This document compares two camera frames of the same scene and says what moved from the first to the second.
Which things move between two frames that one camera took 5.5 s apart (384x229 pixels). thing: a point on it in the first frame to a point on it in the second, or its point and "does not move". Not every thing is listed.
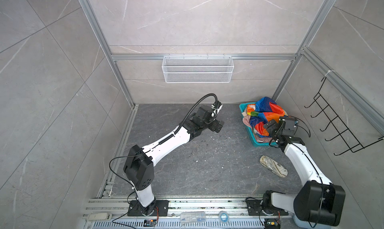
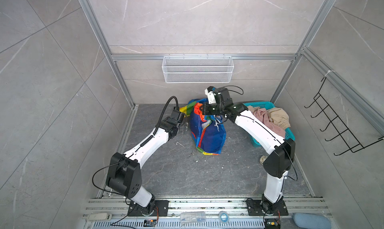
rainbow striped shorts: x=264 y=111 to x=208 y=131
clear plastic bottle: x=193 y=217 does not move
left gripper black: x=215 y=125 to x=164 y=122
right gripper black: x=272 y=127 to x=205 y=110
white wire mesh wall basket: x=194 y=69 does not move
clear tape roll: x=223 y=217 does not move
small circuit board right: x=272 y=223 does not move
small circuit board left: x=149 y=222 does not move
